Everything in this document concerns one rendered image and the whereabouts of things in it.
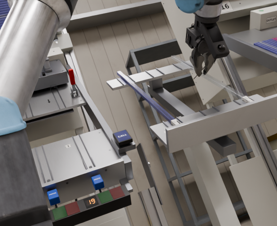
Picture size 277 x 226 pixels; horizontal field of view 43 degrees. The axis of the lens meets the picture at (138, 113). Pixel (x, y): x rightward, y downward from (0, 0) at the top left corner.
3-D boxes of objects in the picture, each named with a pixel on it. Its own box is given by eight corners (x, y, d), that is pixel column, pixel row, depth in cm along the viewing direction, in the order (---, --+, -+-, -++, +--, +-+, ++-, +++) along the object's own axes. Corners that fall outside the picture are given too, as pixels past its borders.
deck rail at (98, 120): (133, 179, 95) (131, 161, 92) (126, 181, 94) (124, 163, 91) (71, 77, 152) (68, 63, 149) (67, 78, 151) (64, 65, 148)
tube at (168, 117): (191, 136, 86) (191, 132, 85) (186, 138, 86) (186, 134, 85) (120, 73, 128) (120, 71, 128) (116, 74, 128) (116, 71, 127)
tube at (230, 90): (266, 110, 92) (266, 106, 92) (261, 112, 92) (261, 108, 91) (174, 57, 134) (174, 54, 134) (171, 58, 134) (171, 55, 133)
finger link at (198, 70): (192, 68, 120) (196, 44, 114) (201, 78, 116) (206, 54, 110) (184, 70, 119) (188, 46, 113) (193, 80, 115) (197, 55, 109)
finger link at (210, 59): (204, 65, 122) (206, 41, 115) (213, 74, 118) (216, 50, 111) (195, 67, 121) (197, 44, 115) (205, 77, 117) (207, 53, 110)
